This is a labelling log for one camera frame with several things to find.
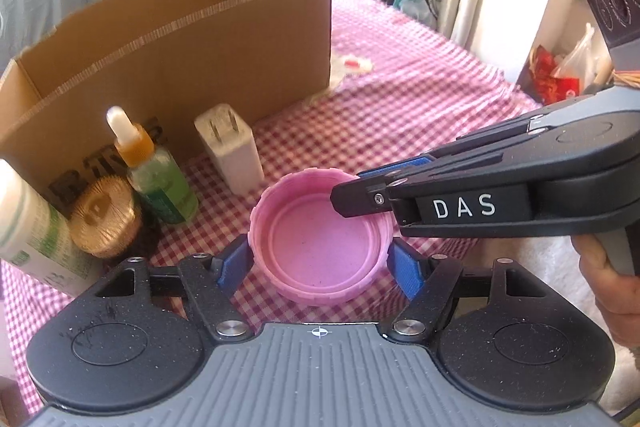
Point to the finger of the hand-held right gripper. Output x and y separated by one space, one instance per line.
400 167
360 199

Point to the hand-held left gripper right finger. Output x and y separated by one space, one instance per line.
405 272

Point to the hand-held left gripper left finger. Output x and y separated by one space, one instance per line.
232 264

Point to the pink plastic lid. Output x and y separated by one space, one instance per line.
315 247

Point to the white power adapter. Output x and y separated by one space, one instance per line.
235 157

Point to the green dropper bottle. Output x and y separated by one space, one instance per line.
160 182

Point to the brown cardboard box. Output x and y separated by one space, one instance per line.
250 72

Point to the white bottle with green label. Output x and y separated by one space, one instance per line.
35 232

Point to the person's right hand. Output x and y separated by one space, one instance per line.
610 302

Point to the red checkered tablecloth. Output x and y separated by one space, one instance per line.
425 97

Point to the red printed bag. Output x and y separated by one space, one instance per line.
550 77

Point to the white plastic bag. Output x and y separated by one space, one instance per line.
580 57

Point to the light blue plastic bag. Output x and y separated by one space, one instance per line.
415 7

